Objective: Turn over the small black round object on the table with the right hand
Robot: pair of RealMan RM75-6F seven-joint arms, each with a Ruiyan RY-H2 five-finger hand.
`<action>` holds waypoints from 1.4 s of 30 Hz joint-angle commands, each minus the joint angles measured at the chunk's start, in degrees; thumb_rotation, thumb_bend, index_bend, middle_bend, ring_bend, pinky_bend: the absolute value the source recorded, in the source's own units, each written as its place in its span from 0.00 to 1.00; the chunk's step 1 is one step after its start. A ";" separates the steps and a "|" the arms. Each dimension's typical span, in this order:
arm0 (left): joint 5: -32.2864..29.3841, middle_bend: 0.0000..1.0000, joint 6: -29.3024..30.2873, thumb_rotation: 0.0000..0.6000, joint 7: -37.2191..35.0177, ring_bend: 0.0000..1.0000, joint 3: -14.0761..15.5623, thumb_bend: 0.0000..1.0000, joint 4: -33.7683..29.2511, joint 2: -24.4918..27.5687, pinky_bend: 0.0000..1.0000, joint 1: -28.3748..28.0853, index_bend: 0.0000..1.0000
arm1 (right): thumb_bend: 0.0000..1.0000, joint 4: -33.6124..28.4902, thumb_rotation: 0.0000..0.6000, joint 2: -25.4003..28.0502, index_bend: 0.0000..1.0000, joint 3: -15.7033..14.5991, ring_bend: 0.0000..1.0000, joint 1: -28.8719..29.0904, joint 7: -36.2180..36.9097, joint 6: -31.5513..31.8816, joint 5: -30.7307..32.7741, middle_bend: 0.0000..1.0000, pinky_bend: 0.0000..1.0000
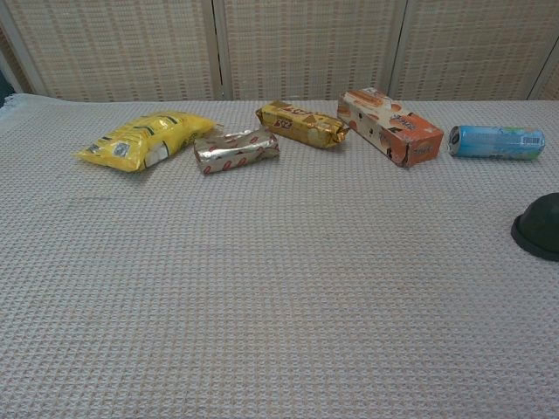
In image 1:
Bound silver foil snack pack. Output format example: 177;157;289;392
193;127;280;175

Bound beige waffle tablecloth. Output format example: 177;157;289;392
0;93;559;419

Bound gold biscuit pack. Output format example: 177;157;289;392
255;100;350;150

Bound orange biscuit box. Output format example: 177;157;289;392
336;88;445;169

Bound yellow snack bag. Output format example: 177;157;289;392
76;110;218;175

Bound woven folding screen panel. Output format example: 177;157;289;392
390;0;559;102
216;0;410;102
0;0;221;103

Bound light blue drink can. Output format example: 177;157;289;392
447;125;547;161

